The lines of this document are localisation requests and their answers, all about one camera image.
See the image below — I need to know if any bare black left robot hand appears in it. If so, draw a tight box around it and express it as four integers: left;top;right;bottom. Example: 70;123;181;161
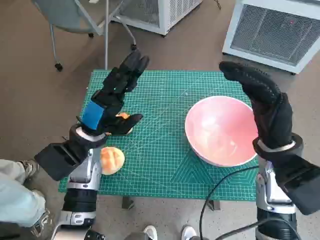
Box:
75;49;150;137

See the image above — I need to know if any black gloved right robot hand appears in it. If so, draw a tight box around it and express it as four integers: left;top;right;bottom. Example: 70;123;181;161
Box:
218;60;294;150

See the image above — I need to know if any oblong orange toy bread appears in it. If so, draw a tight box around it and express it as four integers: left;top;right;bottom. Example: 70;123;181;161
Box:
114;112;134;135

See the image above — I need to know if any pink bowl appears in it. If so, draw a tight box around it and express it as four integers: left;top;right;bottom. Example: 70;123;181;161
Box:
184;96;260;167

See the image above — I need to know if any round toy bread bun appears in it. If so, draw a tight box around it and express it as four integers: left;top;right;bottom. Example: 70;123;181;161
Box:
99;146;126;176

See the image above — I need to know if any green cutting mat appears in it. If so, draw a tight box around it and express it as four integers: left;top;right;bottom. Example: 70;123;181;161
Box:
58;69;260;202

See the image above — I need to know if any silver metal pole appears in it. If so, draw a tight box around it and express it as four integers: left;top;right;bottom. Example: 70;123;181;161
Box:
103;0;112;71

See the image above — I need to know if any white mesh cabinet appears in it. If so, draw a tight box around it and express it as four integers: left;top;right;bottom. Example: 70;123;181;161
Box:
221;0;320;76
111;0;203;38

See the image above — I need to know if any grey office chair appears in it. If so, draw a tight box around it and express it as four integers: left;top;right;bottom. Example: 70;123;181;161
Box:
31;0;138;72

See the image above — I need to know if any small black device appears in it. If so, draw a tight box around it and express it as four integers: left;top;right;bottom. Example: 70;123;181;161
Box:
84;229;106;240

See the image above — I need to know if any person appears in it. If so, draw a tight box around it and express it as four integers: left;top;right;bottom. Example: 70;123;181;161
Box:
0;158;52;240

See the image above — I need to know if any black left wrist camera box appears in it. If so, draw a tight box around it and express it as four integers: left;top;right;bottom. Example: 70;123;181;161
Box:
33;142;90;181

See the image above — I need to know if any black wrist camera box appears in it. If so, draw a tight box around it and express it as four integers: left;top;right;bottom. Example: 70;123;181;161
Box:
274;154;320;216
33;142;90;181

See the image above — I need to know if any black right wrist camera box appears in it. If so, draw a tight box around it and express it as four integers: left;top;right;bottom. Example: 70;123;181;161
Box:
274;154;320;216

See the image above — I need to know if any black table bracket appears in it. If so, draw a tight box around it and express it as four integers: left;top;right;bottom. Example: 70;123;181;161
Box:
208;199;221;211
121;196;135;210

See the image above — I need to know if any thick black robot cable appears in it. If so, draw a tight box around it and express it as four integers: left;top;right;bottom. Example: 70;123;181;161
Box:
214;217;301;240

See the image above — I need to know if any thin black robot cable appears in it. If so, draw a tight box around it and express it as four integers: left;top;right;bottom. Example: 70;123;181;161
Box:
199;165;260;240

